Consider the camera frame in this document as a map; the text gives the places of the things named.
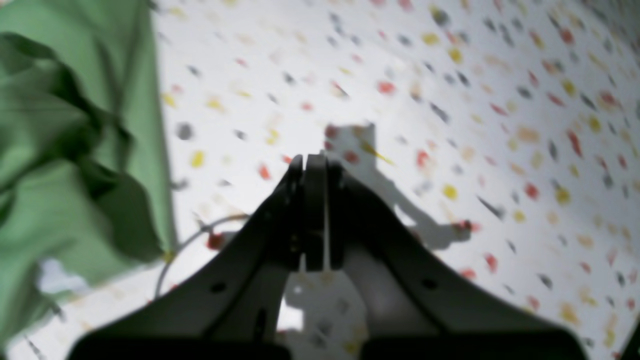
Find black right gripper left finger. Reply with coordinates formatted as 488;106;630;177
69;153;327;360

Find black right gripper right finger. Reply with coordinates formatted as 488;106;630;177
326;160;586;360

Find light green T-shirt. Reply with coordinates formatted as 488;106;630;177
0;0;176;350

